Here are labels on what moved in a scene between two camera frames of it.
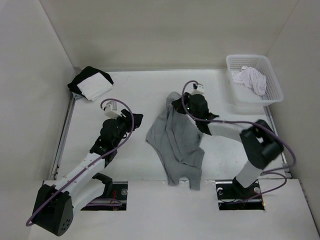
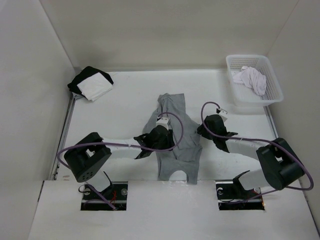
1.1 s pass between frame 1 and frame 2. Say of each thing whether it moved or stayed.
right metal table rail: stayed
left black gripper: moved
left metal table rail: stayed
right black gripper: moved
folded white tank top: stayed
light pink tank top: stayed
